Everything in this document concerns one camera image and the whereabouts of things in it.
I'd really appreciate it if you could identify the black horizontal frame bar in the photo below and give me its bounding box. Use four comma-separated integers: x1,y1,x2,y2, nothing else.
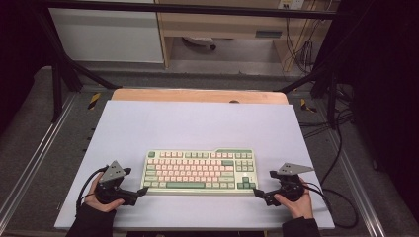
42,0,344,21

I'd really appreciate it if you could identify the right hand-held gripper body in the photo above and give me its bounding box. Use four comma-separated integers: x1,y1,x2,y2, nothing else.
269,162,315,202

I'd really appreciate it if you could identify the person's right hand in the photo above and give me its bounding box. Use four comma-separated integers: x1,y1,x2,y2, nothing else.
274,179,314,220

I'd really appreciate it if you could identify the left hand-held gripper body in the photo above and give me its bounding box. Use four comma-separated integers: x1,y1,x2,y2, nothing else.
94,160,132,205

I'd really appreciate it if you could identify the hand-held gripper black cable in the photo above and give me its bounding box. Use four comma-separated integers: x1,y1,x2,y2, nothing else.
300,181,360,230
74,165,110,218

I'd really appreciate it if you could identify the white wall socket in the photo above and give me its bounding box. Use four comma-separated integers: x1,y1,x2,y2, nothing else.
277,0,305,10

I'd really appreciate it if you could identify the white chair base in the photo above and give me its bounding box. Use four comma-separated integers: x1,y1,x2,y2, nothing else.
182,36,217,51

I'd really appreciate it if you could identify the light wooden desk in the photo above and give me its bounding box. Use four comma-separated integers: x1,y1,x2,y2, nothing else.
154,0,340,72

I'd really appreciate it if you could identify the black curtain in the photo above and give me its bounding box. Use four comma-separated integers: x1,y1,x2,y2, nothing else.
335,0,419,215
0,0,55,132

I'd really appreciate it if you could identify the cream pink green keyboard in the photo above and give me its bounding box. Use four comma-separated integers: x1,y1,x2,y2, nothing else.
140,147,260,196

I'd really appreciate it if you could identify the hanging cable bundle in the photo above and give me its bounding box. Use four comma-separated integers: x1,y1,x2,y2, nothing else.
285,16,325,75

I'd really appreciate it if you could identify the aluminium rail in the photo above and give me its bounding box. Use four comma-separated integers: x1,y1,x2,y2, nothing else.
0,93,78,225
324,131,386,237

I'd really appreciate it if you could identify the grey desk label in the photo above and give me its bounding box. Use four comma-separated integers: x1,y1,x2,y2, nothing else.
255,30,284,40

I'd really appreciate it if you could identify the black metal stand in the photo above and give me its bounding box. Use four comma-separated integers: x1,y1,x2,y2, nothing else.
36,9,123,124
278,62,340,129

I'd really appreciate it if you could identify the white cabinet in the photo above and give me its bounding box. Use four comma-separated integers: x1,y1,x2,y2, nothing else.
48,8,165,64

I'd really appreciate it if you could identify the left hand-held gripper black cable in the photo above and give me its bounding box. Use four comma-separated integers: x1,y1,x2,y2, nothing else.
74,165,110,218

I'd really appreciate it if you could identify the black floor cable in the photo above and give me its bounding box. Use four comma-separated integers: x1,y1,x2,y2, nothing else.
319,110,344,186

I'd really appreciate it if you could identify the person's left hand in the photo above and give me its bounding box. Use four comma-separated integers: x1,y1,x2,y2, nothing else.
83,172,126,213

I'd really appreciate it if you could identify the right hand-held gripper black cable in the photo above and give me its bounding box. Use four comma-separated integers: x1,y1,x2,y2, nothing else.
300,181,360,230

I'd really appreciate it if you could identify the white table cover sheet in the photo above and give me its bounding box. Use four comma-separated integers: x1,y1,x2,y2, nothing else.
53,100,335,230

